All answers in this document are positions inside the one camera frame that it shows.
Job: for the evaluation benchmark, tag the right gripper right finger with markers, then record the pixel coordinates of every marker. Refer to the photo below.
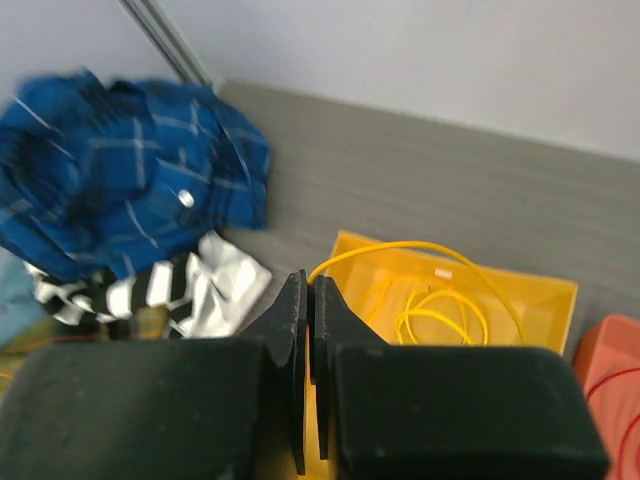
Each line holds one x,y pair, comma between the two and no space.
444,412

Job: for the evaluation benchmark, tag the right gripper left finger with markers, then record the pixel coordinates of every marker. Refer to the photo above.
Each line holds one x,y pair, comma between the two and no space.
223,408

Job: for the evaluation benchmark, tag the yellow plastic bin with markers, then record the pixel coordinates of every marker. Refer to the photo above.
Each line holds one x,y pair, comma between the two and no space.
416,293

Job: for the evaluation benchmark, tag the black white striped cloth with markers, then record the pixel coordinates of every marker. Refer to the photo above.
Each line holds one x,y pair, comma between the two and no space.
207,293

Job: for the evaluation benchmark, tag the teal cloth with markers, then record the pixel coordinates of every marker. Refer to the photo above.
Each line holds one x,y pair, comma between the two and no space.
20,310

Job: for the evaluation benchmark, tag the red plastic bin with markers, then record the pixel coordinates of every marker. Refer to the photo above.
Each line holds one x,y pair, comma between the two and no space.
607,366

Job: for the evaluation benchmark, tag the blue plaid shirt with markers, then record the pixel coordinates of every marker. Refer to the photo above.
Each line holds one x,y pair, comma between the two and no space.
117,177

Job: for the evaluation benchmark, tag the left aluminium frame post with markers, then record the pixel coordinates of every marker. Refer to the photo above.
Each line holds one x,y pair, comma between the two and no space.
159,30

